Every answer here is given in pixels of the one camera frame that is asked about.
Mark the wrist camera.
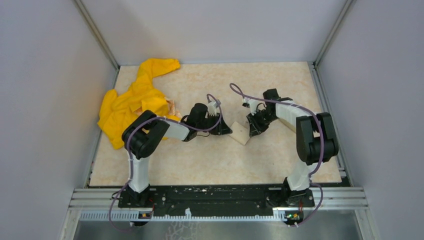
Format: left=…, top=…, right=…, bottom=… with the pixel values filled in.
left=242, top=98, right=262, bottom=116
left=206, top=100, right=221, bottom=117

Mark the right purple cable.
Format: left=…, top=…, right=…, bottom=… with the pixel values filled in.
left=229, top=82, right=324, bottom=228

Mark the white slotted cable duct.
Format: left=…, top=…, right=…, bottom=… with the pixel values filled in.
left=79, top=208, right=287, bottom=222

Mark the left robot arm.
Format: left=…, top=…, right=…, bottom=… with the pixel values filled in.
left=121, top=100, right=233, bottom=207

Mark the beige oval tray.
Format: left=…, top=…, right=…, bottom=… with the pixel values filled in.
left=279, top=118, right=297, bottom=133

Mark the aluminium frame rail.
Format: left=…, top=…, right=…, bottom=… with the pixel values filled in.
left=69, top=185, right=369, bottom=210

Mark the clear plastic card holder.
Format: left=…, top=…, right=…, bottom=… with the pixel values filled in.
left=229, top=121, right=251, bottom=146

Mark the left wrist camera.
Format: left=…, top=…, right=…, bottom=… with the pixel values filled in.
left=206, top=100, right=221, bottom=117

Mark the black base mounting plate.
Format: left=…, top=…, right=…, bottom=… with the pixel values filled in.
left=118, top=183, right=315, bottom=217

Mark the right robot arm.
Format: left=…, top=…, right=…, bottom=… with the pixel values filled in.
left=243, top=88, right=339, bottom=206

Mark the yellow cloth garment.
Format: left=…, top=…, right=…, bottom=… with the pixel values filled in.
left=97, top=58, right=182, bottom=150

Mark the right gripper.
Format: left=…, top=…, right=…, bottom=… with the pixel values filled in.
left=246, top=109, right=279, bottom=138

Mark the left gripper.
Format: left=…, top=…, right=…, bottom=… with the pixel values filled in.
left=197, top=113, right=233, bottom=136

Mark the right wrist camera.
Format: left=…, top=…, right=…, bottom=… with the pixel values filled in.
left=242, top=98, right=262, bottom=116

